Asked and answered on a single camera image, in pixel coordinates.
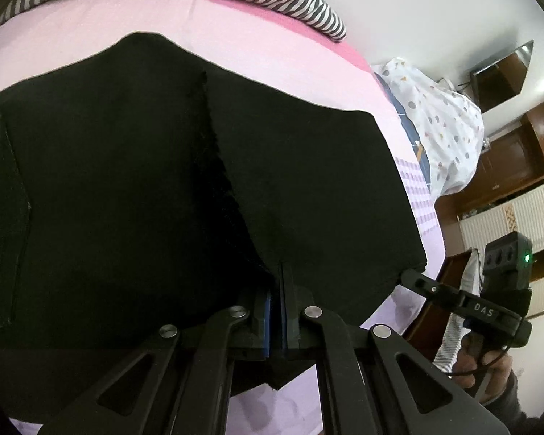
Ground white cover with coloured shapes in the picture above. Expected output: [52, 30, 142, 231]
[374, 57, 485, 196]

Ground brown wooden cabinet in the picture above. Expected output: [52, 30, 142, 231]
[435, 100, 544, 227]

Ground blue plaid cloth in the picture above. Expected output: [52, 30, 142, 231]
[374, 72, 436, 198]

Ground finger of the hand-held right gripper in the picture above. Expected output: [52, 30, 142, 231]
[400, 268, 465, 311]

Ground person's right hand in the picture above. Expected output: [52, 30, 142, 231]
[453, 333, 514, 405]

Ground black wall television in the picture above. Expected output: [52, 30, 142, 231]
[470, 40, 535, 114]

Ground person's right forearm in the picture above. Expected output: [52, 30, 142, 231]
[490, 369, 544, 433]

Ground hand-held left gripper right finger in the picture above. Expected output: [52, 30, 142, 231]
[277, 260, 514, 435]

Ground white panelled cabinet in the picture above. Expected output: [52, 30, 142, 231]
[458, 181, 544, 318]

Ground black pants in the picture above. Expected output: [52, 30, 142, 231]
[0, 33, 429, 393]

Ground grey white patterned cloth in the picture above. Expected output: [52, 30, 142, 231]
[433, 248, 483, 365]

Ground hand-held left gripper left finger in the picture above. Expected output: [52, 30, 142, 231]
[38, 281, 273, 435]

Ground striped grey white pillow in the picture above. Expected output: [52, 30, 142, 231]
[0, 0, 347, 41]

